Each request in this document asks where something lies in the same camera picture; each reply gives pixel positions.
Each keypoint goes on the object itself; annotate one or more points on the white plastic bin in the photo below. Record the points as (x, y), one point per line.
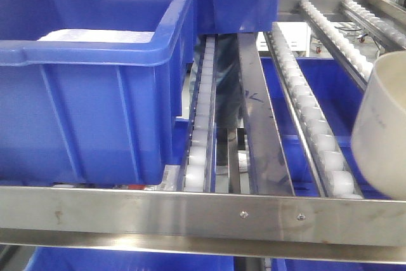
(378, 135)

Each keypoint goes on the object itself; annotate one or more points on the person in jeans behind shelf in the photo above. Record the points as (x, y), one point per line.
(228, 94)

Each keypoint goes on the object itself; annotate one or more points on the steel front shelf beam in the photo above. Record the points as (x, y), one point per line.
(310, 228)

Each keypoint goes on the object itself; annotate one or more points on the white roller track left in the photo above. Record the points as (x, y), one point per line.
(199, 164)

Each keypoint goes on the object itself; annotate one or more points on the white roller track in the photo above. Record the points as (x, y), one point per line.
(199, 164)
(344, 52)
(328, 165)
(385, 34)

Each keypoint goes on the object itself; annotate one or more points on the large blue crate front left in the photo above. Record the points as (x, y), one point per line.
(103, 113)

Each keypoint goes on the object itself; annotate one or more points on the white packet inside crate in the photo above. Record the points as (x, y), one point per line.
(98, 36)

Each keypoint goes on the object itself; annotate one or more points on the white roller track centre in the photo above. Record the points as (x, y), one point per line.
(328, 165)

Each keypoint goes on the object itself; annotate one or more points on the blue crate bottom left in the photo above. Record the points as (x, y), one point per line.
(97, 259)

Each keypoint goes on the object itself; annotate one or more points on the white roller track far right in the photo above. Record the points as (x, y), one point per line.
(385, 34)

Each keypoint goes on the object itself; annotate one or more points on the steel flat divider rail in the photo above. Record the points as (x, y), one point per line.
(268, 171)

